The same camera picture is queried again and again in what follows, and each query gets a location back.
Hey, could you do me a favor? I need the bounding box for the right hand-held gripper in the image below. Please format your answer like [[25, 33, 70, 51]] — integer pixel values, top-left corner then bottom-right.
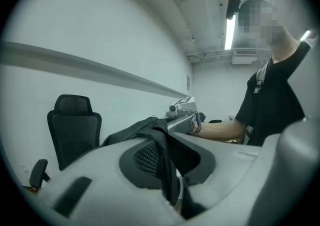
[[163, 96, 201, 135]]

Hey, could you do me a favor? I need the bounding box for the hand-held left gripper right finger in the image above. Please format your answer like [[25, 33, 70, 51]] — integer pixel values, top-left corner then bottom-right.
[[171, 117, 320, 226]]

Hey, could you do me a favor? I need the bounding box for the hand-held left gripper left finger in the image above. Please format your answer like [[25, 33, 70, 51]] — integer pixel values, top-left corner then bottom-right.
[[37, 136, 187, 226]]

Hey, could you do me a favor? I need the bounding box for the dark grey cloth garment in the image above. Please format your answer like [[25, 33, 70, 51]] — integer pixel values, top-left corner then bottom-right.
[[101, 116, 208, 221]]

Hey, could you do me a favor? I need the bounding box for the black mesh office chair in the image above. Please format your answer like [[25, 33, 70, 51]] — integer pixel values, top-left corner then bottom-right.
[[29, 94, 103, 190]]

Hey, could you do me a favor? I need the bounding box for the person's right forearm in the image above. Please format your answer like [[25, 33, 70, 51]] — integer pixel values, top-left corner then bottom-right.
[[192, 117, 248, 144]]

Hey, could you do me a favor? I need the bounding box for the person's black t-shirt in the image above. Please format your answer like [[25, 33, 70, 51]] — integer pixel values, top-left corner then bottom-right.
[[234, 41, 313, 147]]

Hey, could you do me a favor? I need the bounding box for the white ceiling pipe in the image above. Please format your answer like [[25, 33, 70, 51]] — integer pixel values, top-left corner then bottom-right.
[[187, 49, 233, 65]]

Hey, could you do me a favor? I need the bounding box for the white air conditioner unit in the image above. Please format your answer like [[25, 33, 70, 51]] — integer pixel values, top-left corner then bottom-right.
[[231, 48, 258, 65]]

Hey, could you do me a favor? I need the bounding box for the long ceiling light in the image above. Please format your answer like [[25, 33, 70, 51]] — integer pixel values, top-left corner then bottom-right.
[[224, 17, 237, 51], [299, 29, 312, 42]]

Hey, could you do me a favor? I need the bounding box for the person's head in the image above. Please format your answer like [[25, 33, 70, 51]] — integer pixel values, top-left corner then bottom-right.
[[237, 0, 301, 63]]

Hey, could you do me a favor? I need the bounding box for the grey shoulder strap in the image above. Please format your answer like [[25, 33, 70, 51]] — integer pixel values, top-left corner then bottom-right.
[[253, 63, 269, 95]]

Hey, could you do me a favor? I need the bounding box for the black head-mounted camera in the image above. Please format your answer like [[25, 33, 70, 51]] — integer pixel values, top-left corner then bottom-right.
[[225, 0, 242, 20]]

